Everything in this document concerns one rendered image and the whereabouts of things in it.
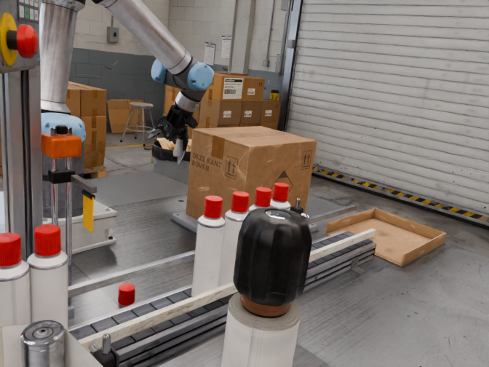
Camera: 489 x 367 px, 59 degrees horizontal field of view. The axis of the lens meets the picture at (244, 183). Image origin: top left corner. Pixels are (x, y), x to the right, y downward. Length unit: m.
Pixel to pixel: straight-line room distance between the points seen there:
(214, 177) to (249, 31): 5.16
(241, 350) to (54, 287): 0.28
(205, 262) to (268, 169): 0.46
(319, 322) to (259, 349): 0.46
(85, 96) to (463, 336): 3.81
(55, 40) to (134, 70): 6.12
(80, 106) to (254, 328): 3.94
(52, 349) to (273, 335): 0.22
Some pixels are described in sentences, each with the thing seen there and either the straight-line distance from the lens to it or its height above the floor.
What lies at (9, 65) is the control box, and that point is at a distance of 0.59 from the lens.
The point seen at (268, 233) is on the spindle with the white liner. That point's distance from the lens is 0.44.
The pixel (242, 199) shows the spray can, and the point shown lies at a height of 1.08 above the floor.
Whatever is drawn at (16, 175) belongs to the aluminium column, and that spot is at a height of 1.13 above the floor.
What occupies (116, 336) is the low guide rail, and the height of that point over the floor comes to 0.90.
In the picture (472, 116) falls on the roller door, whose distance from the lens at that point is 4.81.
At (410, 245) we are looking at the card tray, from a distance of 1.46.
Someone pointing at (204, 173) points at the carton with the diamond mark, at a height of 1.00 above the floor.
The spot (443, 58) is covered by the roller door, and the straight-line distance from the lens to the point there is 4.89.
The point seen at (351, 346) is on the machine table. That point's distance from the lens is 0.91.
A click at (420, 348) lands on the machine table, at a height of 0.83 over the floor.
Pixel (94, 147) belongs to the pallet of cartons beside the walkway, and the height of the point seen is 0.34.
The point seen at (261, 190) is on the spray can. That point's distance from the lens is 0.87.
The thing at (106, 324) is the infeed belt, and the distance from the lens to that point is 0.80.
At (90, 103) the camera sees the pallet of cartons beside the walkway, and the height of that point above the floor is 0.77.
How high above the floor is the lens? 1.34
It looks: 16 degrees down
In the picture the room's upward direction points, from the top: 7 degrees clockwise
